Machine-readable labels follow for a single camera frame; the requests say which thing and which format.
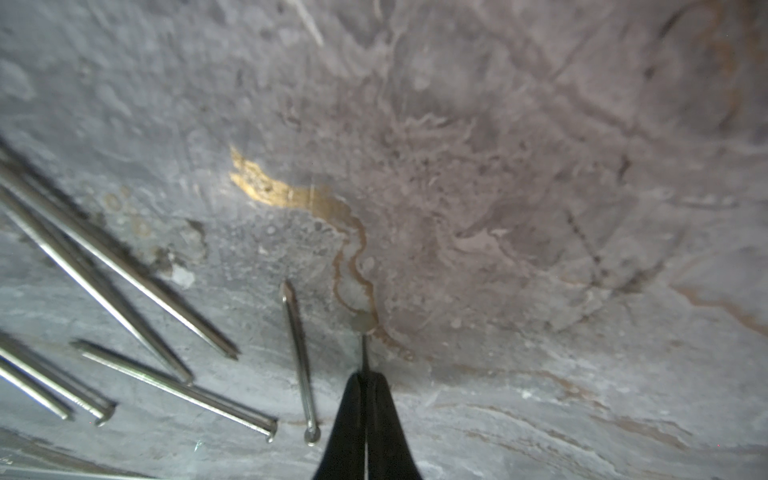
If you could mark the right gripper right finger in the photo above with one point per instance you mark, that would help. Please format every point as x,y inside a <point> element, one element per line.
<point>389,456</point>

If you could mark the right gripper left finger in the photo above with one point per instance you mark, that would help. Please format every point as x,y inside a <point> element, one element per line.
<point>344,456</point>

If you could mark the steel nail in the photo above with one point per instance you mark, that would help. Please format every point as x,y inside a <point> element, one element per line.
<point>216,404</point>
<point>89,280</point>
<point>364,323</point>
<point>66,388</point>
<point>33,390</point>
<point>312,432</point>
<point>83,236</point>

